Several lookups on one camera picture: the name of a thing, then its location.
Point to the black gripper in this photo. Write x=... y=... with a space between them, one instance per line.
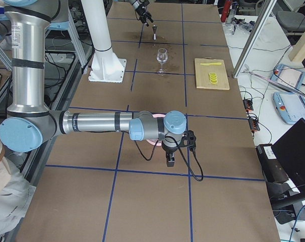
x=141 y=10
x=169 y=151

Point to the steel cocktail jigger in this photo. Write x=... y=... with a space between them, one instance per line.
x=154 y=28

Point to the pink bowl of ice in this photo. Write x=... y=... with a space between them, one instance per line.
x=153 y=141

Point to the clear wine glass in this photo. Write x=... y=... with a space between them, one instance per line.
x=162 y=57

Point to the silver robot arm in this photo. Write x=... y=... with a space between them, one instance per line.
x=133 y=5
x=30 y=122

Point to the yellow plastic knife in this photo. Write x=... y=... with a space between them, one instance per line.
x=211 y=64

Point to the red bottle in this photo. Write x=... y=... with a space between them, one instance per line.
x=226 y=10

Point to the bamboo cutting board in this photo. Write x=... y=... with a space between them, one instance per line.
x=202 y=74

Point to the orange connector block lower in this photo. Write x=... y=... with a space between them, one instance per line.
x=253 y=123

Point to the orange connector block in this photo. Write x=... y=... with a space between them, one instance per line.
x=253 y=123
x=248 y=105

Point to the orange connector block upper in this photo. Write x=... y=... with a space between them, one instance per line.
x=248 y=105

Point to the black box device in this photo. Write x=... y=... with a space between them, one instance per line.
x=272 y=169

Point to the black laptop computer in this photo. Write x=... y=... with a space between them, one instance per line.
x=290 y=152

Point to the metal rod on side table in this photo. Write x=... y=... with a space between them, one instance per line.
x=281 y=86

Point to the lower teach pendant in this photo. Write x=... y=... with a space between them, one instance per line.
x=291 y=107

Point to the teach pendant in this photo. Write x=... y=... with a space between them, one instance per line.
x=288 y=76
x=291 y=107

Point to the upper teach pendant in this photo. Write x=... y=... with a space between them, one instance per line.
x=288 y=76

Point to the person in white shirt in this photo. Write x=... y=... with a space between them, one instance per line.
x=15 y=194

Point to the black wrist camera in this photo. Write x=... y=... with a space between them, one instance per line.
x=188 y=140

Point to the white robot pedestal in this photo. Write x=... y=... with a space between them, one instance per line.
x=106 y=66

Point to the aluminium frame post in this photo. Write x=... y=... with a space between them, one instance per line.
x=260 y=22

